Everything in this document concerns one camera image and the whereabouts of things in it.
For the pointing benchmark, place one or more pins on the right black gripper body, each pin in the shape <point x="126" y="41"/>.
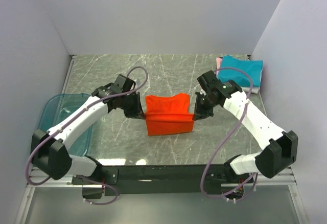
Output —
<point x="204" y="106"/>

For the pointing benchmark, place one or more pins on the folded teal t-shirt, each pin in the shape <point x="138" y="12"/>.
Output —
<point x="235" y="69"/>

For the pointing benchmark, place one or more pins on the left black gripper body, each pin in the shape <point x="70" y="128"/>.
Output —
<point x="130" y="105"/>

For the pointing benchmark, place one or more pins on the orange t-shirt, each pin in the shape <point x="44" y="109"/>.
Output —
<point x="168" y="115"/>

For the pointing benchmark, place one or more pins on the black base bar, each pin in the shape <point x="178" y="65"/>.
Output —
<point x="134" y="187"/>

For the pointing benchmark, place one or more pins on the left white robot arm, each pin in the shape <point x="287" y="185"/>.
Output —
<point x="50" y="149"/>

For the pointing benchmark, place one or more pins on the blue plastic bin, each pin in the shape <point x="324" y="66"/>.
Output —
<point x="60" y="107"/>

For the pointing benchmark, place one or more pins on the folded pink t-shirt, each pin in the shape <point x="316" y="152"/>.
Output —
<point x="218" y="62"/>

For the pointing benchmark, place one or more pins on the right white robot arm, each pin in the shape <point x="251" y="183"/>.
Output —
<point x="278" y="148"/>

